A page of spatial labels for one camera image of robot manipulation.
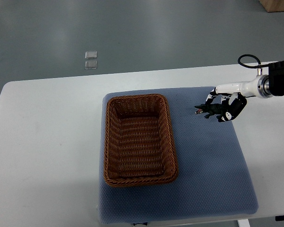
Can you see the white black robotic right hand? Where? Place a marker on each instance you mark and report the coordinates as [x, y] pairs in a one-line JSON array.
[[234, 95]]

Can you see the dark toy crocodile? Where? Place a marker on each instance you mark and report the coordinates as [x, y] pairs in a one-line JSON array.
[[211, 109]]

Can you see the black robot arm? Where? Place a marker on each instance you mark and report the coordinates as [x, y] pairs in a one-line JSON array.
[[276, 78]]

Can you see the brown wicker basket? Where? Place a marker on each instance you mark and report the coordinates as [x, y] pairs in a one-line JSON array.
[[139, 146]]

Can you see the wooden box corner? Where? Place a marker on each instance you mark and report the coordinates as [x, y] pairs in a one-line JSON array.
[[273, 5]]

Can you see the blue-grey fabric mat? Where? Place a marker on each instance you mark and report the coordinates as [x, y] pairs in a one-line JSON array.
[[213, 177]]

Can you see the white table leg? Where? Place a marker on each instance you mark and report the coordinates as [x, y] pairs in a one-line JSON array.
[[243, 223]]

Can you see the upper clear floor tile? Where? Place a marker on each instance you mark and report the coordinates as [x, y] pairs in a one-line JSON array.
[[91, 55]]

